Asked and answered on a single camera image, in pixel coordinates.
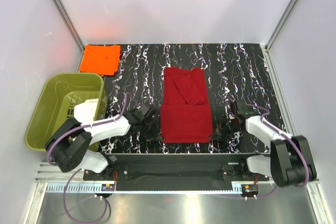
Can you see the olive green plastic bin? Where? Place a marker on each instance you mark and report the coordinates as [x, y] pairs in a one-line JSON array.
[[57, 102]]

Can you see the left orange connector block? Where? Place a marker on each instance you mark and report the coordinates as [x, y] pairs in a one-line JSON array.
[[108, 187]]

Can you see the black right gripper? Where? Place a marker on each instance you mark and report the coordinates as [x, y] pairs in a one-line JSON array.
[[228, 136]]

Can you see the red t shirt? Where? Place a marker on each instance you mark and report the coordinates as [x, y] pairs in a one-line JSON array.
[[186, 115]]

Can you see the aluminium frame rail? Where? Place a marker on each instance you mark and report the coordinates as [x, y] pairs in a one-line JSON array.
[[127, 170]]

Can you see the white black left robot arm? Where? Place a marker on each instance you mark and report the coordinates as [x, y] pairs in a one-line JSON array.
[[68, 147]]

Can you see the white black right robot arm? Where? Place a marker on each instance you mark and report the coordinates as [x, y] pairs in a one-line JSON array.
[[290, 162]]

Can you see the folded orange t shirt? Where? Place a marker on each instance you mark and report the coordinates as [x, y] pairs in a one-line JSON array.
[[102, 60]]

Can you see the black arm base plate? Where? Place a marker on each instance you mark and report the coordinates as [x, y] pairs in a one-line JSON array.
[[147, 184]]

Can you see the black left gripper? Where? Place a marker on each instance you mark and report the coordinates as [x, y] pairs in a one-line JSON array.
[[156, 134]]

